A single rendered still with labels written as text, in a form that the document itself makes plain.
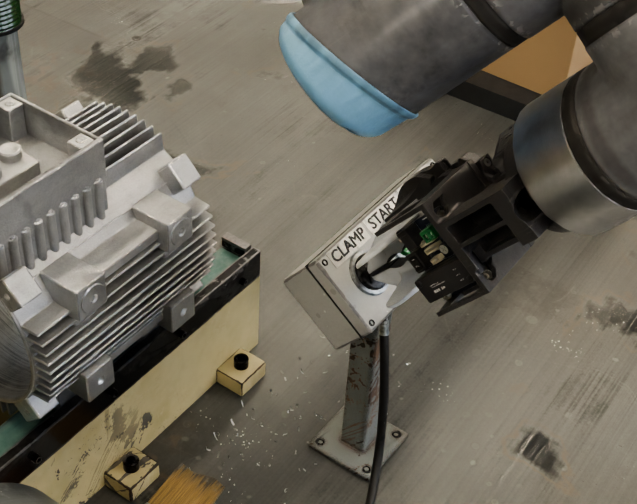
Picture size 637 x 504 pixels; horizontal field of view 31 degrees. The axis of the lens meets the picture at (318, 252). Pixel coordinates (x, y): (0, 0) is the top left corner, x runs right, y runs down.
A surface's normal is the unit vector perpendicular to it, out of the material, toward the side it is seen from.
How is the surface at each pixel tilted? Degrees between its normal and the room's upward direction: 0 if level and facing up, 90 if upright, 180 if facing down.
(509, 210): 90
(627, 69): 98
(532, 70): 90
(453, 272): 90
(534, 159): 72
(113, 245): 0
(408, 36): 78
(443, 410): 0
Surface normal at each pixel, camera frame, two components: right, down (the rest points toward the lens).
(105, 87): 0.05, -0.76
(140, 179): 0.51, -0.37
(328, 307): -0.58, 0.52
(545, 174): -0.71, 0.32
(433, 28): -0.19, 0.50
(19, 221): 0.81, 0.41
